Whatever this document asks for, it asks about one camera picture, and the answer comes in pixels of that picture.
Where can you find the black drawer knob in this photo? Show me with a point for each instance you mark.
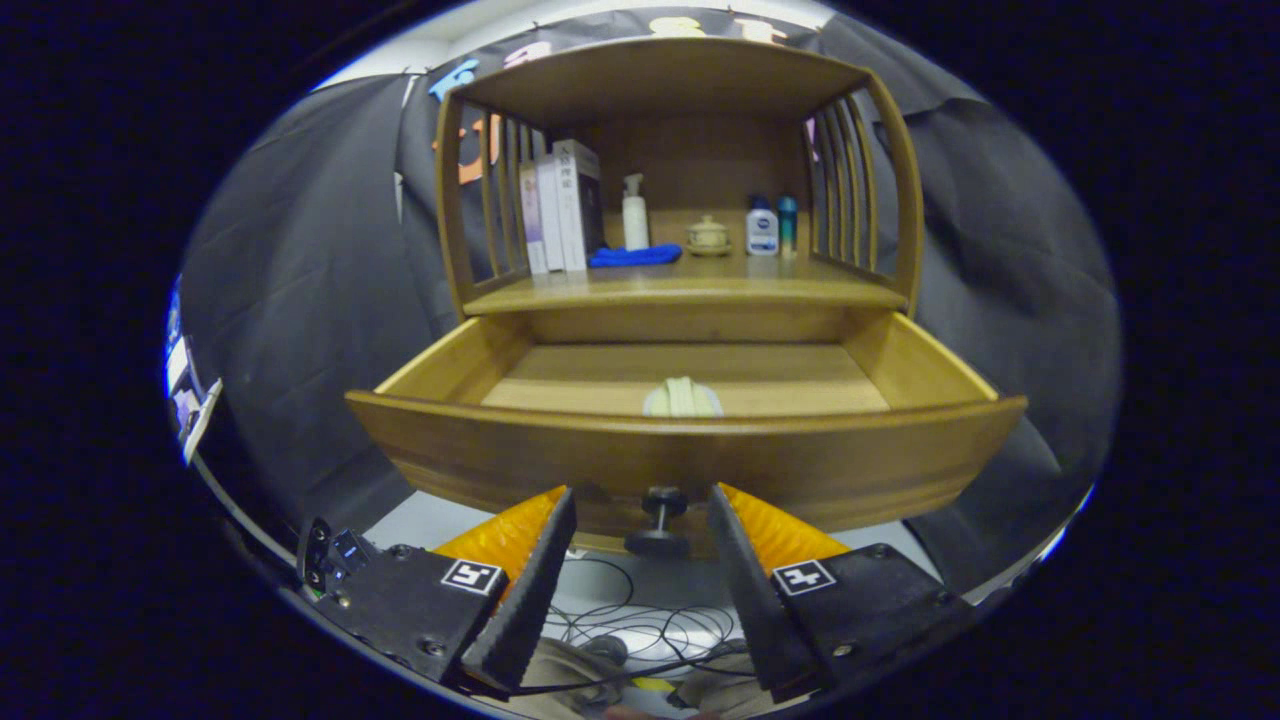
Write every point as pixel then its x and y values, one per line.
pixel 660 540

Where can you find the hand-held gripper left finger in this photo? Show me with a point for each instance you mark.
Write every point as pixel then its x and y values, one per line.
pixel 530 600

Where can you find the wooden countertop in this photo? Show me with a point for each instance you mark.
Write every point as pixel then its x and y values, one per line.
pixel 700 285

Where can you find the teal bottle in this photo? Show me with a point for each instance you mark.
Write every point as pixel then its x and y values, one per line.
pixel 788 228

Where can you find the grey shoe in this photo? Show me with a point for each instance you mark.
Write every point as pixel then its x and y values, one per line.
pixel 720 692
pixel 570 680

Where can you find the white and black book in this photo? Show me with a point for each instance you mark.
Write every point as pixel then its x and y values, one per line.
pixel 575 205

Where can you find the thin white book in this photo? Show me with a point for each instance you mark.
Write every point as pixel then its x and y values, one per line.
pixel 550 215

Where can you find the wooden drawer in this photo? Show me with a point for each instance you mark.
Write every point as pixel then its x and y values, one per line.
pixel 800 460

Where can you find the pale purple book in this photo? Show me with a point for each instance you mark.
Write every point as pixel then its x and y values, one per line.
pixel 531 220

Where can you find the white bottle with blue cap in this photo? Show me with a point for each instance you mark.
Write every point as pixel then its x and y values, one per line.
pixel 762 232

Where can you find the yellow floor tape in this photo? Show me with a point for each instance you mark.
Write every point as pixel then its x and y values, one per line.
pixel 654 685

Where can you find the white wall shelf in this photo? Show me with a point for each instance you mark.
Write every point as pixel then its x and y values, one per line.
pixel 203 420

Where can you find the lit display screen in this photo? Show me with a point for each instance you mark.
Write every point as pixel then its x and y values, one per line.
pixel 178 365

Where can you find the white pump bottle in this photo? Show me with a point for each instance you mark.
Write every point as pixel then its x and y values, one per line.
pixel 636 222

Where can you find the pale green plastic object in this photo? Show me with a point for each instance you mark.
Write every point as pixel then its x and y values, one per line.
pixel 682 400

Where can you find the blue cloth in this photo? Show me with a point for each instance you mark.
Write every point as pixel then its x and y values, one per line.
pixel 635 256

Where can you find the wooden cabinet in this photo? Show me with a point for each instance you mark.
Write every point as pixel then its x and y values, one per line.
pixel 700 150

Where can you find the beige lidded ceramic cup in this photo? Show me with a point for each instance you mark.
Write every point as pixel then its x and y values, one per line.
pixel 708 238

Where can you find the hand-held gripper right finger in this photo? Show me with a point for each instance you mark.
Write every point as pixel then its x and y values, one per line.
pixel 750 610

